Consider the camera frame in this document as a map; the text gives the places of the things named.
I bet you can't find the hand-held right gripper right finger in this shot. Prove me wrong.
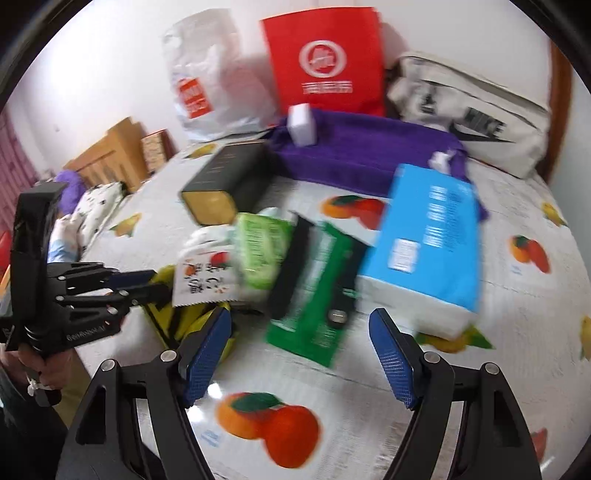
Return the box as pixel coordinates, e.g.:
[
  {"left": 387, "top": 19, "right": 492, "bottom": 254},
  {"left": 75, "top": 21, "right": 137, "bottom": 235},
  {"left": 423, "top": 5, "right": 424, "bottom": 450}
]
[{"left": 368, "top": 308, "right": 543, "bottom": 480}]

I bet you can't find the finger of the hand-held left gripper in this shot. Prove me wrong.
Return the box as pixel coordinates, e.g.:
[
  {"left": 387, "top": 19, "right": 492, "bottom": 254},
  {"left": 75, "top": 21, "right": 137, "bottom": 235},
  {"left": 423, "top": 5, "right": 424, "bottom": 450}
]
[
  {"left": 55, "top": 282, "right": 172, "bottom": 324},
  {"left": 46, "top": 262, "right": 158, "bottom": 294}
]

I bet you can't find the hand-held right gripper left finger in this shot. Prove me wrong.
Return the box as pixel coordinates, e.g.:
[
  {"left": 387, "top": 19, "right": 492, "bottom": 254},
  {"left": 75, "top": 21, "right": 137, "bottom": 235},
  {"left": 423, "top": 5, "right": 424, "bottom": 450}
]
[{"left": 55, "top": 305, "right": 234, "bottom": 480}]

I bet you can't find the white printed glove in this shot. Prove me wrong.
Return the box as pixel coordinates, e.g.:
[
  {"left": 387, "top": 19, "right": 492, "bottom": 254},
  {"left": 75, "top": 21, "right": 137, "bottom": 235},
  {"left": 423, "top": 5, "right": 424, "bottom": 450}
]
[{"left": 172, "top": 225, "right": 241, "bottom": 309}]

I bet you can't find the dark green packet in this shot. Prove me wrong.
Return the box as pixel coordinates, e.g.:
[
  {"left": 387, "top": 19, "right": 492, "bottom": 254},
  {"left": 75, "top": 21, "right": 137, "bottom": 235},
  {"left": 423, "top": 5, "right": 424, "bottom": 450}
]
[{"left": 265, "top": 222, "right": 370, "bottom": 369}]

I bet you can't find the light green wipes pack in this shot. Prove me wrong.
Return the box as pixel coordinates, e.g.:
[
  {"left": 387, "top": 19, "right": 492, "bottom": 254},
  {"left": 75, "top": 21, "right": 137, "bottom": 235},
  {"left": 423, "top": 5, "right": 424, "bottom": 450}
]
[{"left": 231, "top": 208, "right": 296, "bottom": 291}]

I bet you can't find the person's left hand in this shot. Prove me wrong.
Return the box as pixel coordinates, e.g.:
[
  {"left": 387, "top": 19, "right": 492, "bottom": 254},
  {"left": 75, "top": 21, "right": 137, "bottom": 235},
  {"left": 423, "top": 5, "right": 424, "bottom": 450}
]
[{"left": 16, "top": 348, "right": 75, "bottom": 393}]

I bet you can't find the yellow black bag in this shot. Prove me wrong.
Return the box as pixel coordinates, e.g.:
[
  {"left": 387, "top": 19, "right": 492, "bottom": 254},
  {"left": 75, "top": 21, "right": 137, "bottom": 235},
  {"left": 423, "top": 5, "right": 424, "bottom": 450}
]
[{"left": 143, "top": 265, "right": 236, "bottom": 365}]

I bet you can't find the light blue cloth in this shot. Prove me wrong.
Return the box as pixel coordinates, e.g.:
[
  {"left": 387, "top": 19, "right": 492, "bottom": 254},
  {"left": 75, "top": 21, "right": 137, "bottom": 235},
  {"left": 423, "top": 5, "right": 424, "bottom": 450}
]
[{"left": 46, "top": 217, "right": 84, "bottom": 266}]

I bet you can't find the white dotted pillow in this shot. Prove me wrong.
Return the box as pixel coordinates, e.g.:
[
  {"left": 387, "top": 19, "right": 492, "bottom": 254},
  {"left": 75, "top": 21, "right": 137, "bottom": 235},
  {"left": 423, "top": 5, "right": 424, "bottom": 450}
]
[{"left": 69, "top": 181, "right": 125, "bottom": 259}]

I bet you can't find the purple plush cloth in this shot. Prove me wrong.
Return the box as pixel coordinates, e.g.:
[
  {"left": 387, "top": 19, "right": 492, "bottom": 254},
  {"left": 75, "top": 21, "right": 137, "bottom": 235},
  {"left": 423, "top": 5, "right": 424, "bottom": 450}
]
[{"left": 54, "top": 170, "right": 88, "bottom": 215}]

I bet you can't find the pink curtain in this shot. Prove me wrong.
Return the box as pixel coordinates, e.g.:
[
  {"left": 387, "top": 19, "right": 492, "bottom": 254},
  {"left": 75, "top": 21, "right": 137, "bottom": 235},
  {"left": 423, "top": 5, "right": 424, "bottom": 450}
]
[{"left": 0, "top": 108, "right": 40, "bottom": 232}]

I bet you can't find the fruit printed bedsheet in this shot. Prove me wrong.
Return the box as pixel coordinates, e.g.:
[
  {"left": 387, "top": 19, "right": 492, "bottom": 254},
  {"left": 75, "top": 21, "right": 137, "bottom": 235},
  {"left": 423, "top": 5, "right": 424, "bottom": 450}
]
[{"left": 74, "top": 138, "right": 591, "bottom": 480}]

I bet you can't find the blue tissue pack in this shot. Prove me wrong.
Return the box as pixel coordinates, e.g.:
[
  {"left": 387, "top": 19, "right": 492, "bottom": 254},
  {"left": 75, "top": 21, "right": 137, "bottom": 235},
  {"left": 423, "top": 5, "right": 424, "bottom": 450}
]
[{"left": 358, "top": 152, "right": 483, "bottom": 340}]

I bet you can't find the wooden headboard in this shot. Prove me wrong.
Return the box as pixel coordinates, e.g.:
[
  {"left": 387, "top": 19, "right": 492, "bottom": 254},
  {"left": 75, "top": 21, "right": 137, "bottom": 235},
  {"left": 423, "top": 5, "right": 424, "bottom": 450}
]
[{"left": 62, "top": 117, "right": 153, "bottom": 195}]

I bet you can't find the patterned cardboard box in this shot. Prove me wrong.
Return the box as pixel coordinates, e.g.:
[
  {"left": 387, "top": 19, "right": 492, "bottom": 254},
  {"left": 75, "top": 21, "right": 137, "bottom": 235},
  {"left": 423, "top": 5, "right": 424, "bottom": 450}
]
[{"left": 141, "top": 129, "right": 178, "bottom": 174}]

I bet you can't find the black box gold end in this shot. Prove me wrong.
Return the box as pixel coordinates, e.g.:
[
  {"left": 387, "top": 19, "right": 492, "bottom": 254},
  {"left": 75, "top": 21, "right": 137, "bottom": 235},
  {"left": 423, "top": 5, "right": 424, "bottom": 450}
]
[{"left": 179, "top": 141, "right": 273, "bottom": 227}]

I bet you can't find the purple towel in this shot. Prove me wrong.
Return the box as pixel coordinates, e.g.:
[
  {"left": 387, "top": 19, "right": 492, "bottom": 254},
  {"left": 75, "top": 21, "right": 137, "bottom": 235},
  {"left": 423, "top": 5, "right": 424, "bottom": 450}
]
[{"left": 268, "top": 110, "right": 490, "bottom": 222}]

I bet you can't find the small white box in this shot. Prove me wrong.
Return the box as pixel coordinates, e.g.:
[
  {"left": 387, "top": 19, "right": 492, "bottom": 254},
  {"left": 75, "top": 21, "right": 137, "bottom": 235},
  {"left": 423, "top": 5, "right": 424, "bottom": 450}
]
[{"left": 287, "top": 104, "right": 318, "bottom": 147}]

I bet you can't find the white plastic bag orange label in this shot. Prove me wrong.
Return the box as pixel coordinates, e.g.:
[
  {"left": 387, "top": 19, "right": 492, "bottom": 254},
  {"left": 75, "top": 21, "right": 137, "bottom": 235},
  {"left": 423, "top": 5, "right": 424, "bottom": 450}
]
[{"left": 161, "top": 10, "right": 278, "bottom": 143}]

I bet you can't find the cream backpack black logo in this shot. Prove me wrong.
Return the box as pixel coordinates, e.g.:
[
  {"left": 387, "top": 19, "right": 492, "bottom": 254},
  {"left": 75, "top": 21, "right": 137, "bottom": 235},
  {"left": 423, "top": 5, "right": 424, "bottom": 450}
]
[{"left": 385, "top": 52, "right": 552, "bottom": 180}]

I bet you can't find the red shopping bag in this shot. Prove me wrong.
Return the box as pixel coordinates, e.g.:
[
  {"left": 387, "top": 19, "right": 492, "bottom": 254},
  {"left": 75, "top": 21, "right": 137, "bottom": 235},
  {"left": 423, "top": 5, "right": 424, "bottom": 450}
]
[{"left": 259, "top": 6, "right": 387, "bottom": 118}]

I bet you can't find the wooden bed frame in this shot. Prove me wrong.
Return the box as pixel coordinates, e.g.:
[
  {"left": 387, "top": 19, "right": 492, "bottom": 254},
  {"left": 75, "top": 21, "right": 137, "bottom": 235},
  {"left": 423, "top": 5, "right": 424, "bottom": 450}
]
[{"left": 540, "top": 39, "right": 575, "bottom": 183}]

